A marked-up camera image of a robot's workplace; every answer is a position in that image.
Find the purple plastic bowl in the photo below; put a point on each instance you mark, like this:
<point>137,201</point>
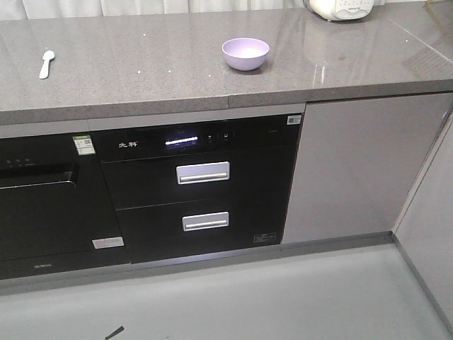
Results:
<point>245,54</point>

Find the mint green plastic spoon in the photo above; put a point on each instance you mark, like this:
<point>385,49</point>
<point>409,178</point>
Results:
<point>47,57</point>

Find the black disinfection cabinet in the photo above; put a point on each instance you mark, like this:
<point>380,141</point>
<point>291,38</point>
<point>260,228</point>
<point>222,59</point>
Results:
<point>139,167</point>

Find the black built-in dishwasher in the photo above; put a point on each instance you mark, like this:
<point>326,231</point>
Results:
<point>56,212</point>

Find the white rice cooker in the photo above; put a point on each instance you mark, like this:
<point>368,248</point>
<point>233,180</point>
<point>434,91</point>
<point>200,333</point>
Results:
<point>340,10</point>

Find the black floor tape strip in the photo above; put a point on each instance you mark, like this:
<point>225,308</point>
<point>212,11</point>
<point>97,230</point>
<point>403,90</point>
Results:
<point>115,333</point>

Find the white curtain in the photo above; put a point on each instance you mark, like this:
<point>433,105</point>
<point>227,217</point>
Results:
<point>12,10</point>

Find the upper silver drawer handle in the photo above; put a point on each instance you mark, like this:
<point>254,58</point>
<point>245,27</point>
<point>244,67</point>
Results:
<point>202,173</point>

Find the silver drawer handle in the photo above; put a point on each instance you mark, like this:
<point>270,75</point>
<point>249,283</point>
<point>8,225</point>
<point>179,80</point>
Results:
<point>202,173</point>
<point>205,221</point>

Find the lower silver drawer handle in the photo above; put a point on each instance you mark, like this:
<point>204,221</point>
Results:
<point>205,221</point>

